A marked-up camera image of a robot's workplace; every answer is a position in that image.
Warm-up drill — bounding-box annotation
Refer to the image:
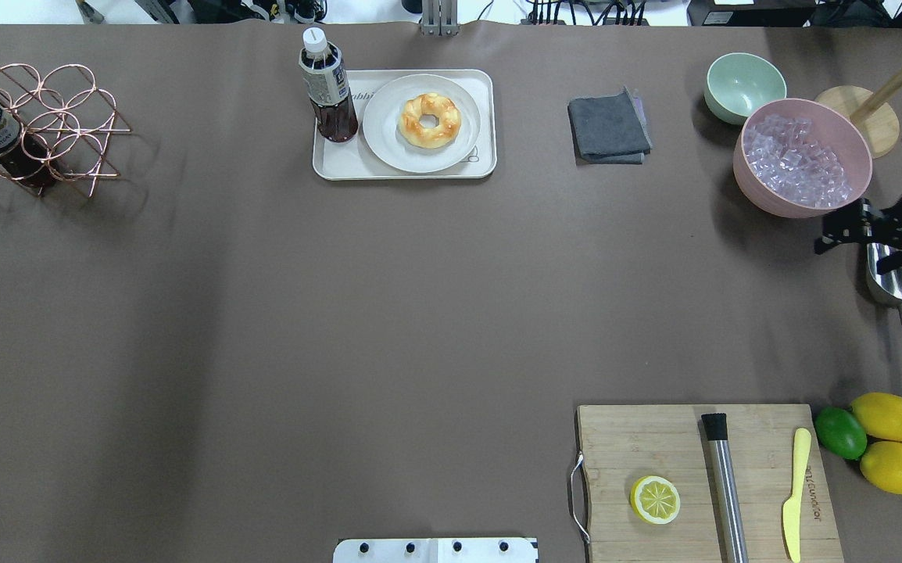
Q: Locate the mint green bowl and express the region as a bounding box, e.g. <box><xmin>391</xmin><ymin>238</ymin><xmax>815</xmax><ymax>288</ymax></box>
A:
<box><xmin>704</xmin><ymin>52</ymin><xmax>788</xmax><ymax>125</ymax></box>

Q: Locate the yellow lemon one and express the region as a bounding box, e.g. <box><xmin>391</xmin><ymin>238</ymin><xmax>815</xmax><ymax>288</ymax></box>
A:
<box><xmin>849</xmin><ymin>392</ymin><xmax>902</xmax><ymax>442</ymax></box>

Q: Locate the yellow lemon two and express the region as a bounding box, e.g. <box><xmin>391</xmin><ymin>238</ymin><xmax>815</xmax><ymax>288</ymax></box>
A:
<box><xmin>859</xmin><ymin>441</ymin><xmax>902</xmax><ymax>495</ymax></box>

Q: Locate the white camera pillar base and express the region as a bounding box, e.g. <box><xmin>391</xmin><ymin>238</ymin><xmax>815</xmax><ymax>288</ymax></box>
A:
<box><xmin>332</xmin><ymin>536</ymin><xmax>540</xmax><ymax>562</ymax></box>

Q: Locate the half lemon slice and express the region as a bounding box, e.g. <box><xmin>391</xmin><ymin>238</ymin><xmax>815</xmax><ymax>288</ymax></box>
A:
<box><xmin>629</xmin><ymin>476</ymin><xmax>681</xmax><ymax>525</ymax></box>

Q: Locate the yellow plastic knife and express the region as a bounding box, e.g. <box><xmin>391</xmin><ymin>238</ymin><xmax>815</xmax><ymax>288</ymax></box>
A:
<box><xmin>781</xmin><ymin>427</ymin><xmax>811</xmax><ymax>562</ymax></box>

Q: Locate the pink bowl of ice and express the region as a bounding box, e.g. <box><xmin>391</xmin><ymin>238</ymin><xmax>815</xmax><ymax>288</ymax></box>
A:
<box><xmin>732</xmin><ymin>99</ymin><xmax>873</xmax><ymax>218</ymax></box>

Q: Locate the glazed donut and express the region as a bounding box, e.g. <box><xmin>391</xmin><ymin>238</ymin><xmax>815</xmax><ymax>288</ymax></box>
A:
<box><xmin>397</xmin><ymin>92</ymin><xmax>463</xmax><ymax>149</ymax></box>

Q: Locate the green lime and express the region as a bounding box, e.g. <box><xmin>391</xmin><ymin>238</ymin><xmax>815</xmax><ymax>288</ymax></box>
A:
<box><xmin>813</xmin><ymin>407</ymin><xmax>867</xmax><ymax>461</ymax></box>

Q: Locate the wooden cutting board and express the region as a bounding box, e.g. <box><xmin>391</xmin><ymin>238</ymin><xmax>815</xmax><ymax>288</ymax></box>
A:
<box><xmin>576</xmin><ymin>403</ymin><xmax>813</xmax><ymax>562</ymax></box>

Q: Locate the cream rabbit tray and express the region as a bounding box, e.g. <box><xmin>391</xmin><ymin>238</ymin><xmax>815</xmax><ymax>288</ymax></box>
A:
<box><xmin>312</xmin><ymin>69</ymin><xmax>498</xmax><ymax>181</ymax></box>

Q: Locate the white round plate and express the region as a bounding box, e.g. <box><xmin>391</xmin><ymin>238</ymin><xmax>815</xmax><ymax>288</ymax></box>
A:
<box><xmin>360</xmin><ymin>74</ymin><xmax>488</xmax><ymax>174</ymax></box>

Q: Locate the dark tea bottle on tray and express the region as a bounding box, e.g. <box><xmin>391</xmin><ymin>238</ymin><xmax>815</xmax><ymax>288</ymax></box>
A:
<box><xmin>299</xmin><ymin>27</ymin><xmax>359</xmax><ymax>143</ymax></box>

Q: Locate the grey folded cloth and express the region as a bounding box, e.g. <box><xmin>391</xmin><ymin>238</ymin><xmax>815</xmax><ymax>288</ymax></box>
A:
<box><xmin>567</xmin><ymin>87</ymin><xmax>653</xmax><ymax>165</ymax></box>

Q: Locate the copper wire bottle rack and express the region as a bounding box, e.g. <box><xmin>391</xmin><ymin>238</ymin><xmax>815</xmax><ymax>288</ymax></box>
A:
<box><xmin>0</xmin><ymin>62</ymin><xmax>134</xmax><ymax>199</ymax></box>

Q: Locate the aluminium frame post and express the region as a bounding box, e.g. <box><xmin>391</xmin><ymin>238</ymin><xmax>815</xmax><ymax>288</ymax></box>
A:
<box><xmin>419</xmin><ymin>0</ymin><xmax>460</xmax><ymax>37</ymax></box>

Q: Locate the steel muddler rod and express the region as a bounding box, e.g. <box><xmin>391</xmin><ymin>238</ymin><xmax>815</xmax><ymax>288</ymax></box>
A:
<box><xmin>700</xmin><ymin>412</ymin><xmax>749</xmax><ymax>562</ymax></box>

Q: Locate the wooden mug tree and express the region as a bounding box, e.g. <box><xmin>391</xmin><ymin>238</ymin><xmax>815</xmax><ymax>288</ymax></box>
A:
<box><xmin>815</xmin><ymin>67</ymin><xmax>902</xmax><ymax>158</ymax></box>

